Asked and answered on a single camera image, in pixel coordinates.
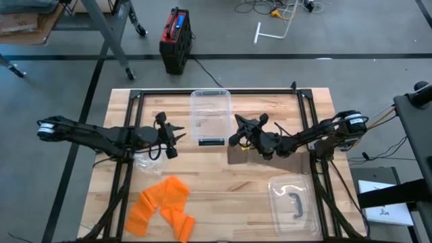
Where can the grey flat case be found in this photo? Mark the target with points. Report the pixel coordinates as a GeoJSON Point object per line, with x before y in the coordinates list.
{"type": "Point", "coordinates": [371, 173]}

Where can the red black power station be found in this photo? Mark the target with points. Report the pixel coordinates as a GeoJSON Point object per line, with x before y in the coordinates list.
{"type": "Point", "coordinates": [175, 50]}

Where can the grey metal table frame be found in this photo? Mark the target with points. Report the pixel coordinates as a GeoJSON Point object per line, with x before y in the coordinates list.
{"type": "Point", "coordinates": [107, 33]}

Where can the white paper sheet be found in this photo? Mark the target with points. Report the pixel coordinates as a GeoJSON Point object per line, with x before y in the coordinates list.
{"type": "Point", "coordinates": [388, 216]}

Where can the crumpled clear plastic bag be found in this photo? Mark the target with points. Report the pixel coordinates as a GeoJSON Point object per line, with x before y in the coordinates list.
{"type": "Point", "coordinates": [148, 165]}

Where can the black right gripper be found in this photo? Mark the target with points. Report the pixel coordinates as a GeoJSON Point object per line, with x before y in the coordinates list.
{"type": "Point", "coordinates": [256, 138]}

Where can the grey black equipment stand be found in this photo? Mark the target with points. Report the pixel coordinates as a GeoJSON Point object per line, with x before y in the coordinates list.
{"type": "Point", "coordinates": [415, 128]}

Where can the yellow gripper tag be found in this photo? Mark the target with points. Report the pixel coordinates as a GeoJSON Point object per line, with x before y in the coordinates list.
{"type": "Point", "coordinates": [245, 148]}

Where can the clear plastic box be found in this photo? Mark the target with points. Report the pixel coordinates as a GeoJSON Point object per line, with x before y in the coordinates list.
{"type": "Point", "coordinates": [211, 114]}

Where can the brown cardboard box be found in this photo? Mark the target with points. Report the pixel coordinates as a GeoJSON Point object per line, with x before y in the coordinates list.
{"type": "Point", "coordinates": [20, 23]}

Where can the grey table leg with caster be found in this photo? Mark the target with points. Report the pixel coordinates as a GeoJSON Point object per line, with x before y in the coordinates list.
{"type": "Point", "coordinates": [10, 65]}

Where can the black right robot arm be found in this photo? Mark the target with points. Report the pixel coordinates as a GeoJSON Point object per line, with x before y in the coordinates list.
{"type": "Point", "coordinates": [320, 130]}

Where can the orange elastic bandage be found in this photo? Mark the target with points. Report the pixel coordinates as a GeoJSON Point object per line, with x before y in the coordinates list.
{"type": "Point", "coordinates": [168, 195]}

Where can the black aluminium rig frame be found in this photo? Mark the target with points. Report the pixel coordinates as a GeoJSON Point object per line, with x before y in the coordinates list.
{"type": "Point", "coordinates": [135, 94]}

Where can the grey plastic sheet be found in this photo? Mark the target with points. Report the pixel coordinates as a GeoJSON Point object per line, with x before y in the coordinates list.
{"type": "Point", "coordinates": [27, 5]}

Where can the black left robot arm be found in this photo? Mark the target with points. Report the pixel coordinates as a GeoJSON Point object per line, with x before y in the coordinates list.
{"type": "Point", "coordinates": [101, 136]}

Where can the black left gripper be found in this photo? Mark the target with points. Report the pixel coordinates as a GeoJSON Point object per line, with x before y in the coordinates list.
{"type": "Point", "coordinates": [166, 136]}

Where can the white T-shaped pipe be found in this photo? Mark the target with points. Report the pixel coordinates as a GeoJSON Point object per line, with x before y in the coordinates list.
{"type": "Point", "coordinates": [257, 33]}

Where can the yellow plug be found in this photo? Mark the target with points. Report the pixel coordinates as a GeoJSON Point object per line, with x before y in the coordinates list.
{"type": "Point", "coordinates": [275, 13]}

